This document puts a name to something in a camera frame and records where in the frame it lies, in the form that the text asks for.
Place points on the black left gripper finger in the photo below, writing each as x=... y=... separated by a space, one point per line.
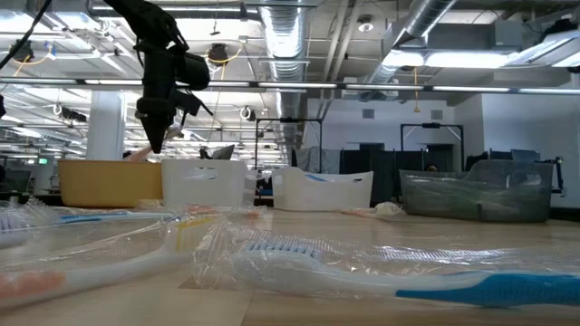
x=157 y=133

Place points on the blue toothbrush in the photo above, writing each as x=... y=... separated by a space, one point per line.
x=316 y=177
x=294 y=271
x=90 y=218

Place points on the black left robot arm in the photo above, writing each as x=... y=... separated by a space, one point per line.
x=145 y=18

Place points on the white pillar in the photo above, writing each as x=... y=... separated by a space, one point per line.
x=106 y=131

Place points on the black ceiling device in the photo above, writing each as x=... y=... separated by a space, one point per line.
x=218 y=54
x=21 y=50

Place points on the narrow white plastic bin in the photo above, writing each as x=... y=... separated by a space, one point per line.
x=204 y=181

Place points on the yellow plastic bin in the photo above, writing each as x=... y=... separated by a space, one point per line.
x=109 y=181

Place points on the background computer monitor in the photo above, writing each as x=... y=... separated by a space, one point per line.
x=224 y=151

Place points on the wide white plastic bin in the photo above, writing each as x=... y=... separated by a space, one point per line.
x=317 y=194

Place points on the round ceiling sensor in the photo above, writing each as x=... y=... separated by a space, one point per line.
x=364 y=25

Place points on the dark office partition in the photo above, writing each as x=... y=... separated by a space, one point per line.
x=385 y=163

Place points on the person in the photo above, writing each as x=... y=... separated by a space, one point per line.
x=430 y=167

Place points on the brown plastic bin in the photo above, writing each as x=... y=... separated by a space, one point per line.
x=476 y=194

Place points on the black background stand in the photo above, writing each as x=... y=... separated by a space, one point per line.
x=560 y=174

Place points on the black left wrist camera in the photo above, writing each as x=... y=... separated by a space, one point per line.
x=196 y=70

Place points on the black gantry frame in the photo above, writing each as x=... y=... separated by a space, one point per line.
x=430 y=124
x=272 y=119

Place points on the silver ventilation duct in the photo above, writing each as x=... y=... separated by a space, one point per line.
x=421 y=18
x=285 y=45

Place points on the long ceiling light rail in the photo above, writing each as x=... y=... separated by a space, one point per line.
x=408 y=87

